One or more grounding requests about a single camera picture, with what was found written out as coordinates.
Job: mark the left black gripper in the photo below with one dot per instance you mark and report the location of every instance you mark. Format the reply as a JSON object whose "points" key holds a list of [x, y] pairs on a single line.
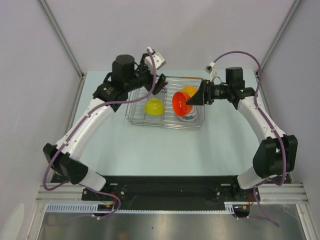
{"points": [[150, 86]]}

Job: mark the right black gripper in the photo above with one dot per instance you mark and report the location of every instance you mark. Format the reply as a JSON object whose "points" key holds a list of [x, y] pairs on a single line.
{"points": [[203, 94]]}

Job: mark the orange yellow bowl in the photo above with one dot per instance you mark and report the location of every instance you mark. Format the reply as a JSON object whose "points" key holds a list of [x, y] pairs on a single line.
{"points": [[190, 90]]}

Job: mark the red patterned blue zigzag bowl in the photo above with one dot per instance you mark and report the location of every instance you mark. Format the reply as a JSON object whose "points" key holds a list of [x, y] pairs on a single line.
{"points": [[163, 90]]}

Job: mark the orange bottom bowl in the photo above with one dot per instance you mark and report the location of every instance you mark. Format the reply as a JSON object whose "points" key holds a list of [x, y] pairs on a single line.
{"points": [[179, 103]]}

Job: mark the blue white floral bowl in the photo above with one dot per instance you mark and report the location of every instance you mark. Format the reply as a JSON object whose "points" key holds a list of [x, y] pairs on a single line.
{"points": [[191, 116]]}

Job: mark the yellow green bowl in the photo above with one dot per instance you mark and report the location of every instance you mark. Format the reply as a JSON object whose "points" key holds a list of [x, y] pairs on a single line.
{"points": [[154, 107]]}

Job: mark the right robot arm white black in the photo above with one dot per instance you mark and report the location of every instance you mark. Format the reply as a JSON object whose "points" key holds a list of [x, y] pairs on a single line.
{"points": [[277, 151]]}

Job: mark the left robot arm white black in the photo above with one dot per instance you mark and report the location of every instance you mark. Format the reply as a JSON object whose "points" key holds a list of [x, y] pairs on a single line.
{"points": [[126, 76]]}

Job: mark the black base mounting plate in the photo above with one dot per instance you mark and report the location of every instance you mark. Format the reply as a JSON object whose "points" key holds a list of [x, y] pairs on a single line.
{"points": [[183, 193]]}

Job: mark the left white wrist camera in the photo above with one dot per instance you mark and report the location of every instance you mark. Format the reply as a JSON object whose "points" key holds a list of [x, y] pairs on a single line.
{"points": [[154, 60]]}

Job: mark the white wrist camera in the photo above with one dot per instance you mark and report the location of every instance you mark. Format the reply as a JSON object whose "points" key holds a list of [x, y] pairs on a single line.
{"points": [[154, 60], [211, 70]]}

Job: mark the metal wire dish rack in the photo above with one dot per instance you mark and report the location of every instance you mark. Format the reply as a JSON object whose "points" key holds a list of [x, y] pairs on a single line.
{"points": [[136, 115]]}

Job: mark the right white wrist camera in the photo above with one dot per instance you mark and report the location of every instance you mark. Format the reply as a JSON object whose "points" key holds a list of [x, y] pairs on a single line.
{"points": [[211, 70]]}

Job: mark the left aluminium corner post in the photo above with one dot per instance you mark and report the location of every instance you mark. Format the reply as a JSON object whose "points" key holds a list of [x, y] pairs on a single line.
{"points": [[51, 19]]}

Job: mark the aluminium corner post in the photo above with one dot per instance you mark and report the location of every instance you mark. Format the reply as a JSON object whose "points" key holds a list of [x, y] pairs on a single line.
{"points": [[296, 4], [51, 19]]}

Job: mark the right aluminium corner post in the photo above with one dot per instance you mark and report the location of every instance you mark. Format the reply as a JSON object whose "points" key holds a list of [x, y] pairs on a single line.
{"points": [[296, 4]]}

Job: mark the white slotted cable duct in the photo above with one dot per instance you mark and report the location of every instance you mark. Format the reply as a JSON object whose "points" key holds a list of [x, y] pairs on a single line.
{"points": [[95, 208]]}

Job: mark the aluminium frame rail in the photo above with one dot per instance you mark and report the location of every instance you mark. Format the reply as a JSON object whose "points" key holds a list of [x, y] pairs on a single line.
{"points": [[288, 193]]}

